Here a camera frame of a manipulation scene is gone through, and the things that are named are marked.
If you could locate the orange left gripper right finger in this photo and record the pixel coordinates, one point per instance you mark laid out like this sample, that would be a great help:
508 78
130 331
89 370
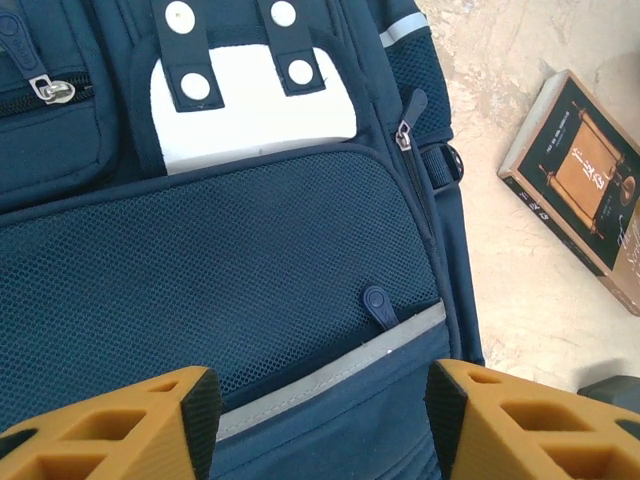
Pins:
525 435

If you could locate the navy blue backpack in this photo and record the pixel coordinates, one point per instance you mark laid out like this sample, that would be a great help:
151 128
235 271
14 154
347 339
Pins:
225 250

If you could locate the black pencil case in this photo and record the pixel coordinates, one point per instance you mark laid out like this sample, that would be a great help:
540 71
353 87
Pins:
615 392

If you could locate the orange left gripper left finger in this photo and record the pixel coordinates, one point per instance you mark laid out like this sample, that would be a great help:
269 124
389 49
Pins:
100 435

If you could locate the brown hardcover book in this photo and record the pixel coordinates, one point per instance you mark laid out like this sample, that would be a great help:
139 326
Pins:
575 185

